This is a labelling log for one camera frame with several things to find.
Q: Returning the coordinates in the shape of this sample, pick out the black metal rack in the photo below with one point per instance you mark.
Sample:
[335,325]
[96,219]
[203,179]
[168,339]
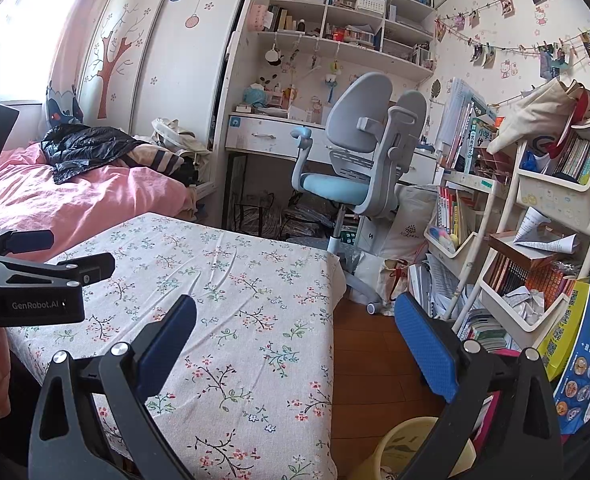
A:
[229,190]

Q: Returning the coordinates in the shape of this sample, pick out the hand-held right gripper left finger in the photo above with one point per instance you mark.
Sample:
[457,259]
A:
[167,350]

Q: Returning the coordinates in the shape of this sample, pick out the grey blue office chair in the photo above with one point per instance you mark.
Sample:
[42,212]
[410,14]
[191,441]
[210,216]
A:
[335,185]

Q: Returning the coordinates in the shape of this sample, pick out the cream tote bag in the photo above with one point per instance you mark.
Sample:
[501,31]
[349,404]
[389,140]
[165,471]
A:
[535,115]

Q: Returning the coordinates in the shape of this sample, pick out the floral tote bag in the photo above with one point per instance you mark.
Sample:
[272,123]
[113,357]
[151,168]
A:
[390,280]

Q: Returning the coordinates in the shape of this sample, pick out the printed paper sheet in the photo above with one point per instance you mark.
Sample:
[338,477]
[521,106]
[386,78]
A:
[545,235]

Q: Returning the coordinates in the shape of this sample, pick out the white wardrobe with tree decal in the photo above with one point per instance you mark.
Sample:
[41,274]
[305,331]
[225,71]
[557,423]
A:
[175,60]

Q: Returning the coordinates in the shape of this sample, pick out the yellow printed packet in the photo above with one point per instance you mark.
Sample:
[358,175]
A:
[565,330]

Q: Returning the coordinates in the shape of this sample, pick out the tall textbooks stack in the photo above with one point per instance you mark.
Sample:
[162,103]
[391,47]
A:
[480,135]

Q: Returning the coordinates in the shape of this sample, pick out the black puffer jacket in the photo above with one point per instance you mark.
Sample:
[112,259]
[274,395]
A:
[85,150]

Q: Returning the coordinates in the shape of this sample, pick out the upright red yellow books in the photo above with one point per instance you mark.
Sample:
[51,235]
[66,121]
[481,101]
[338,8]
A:
[450,215]

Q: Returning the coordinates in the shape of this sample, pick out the white wide rolling cart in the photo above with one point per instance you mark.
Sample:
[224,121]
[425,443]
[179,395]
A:
[540,195]

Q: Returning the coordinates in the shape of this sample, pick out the pink bedding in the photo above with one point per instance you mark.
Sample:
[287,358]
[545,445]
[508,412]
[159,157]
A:
[75,200]

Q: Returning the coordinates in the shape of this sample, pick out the blue cartoon cushion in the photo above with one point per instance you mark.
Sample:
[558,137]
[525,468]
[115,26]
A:
[60,110]

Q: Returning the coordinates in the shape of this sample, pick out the beige navy striped cloth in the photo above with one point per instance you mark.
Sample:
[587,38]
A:
[165,160]

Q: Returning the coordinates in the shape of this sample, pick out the magenta fabric bag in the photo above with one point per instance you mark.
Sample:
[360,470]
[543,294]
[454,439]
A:
[492,410]

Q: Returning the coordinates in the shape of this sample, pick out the white paper shopping bag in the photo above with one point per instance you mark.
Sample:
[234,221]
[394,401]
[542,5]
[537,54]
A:
[410,225]

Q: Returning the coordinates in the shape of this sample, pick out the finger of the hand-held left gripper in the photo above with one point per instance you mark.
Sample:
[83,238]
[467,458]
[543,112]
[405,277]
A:
[90,266]
[30,241]

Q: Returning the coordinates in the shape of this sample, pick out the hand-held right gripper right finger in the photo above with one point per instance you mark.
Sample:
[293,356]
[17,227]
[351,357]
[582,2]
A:
[425,345]

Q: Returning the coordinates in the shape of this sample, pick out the pile of white papers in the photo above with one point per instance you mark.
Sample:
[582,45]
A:
[437,285]

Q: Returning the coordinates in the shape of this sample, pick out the white wall shelf unit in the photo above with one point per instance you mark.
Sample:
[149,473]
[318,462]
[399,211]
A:
[375,57]

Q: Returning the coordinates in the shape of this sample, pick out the floral tablecloth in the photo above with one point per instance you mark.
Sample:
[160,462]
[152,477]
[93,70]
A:
[225,310]

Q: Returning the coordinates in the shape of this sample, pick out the cream canvas bag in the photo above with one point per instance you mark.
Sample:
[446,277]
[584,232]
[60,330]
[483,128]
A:
[185,140]

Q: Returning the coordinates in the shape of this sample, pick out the yellow plastic bin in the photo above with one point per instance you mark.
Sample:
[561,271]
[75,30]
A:
[400,450]

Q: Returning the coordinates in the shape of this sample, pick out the crumpled white paper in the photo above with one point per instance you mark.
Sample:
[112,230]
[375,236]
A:
[525,305]

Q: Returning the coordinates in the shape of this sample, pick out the row of colourful books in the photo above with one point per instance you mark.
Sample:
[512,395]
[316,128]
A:
[485,330]

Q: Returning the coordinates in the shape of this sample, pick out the row of dark orange books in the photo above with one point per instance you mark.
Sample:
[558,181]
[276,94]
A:
[535,280]

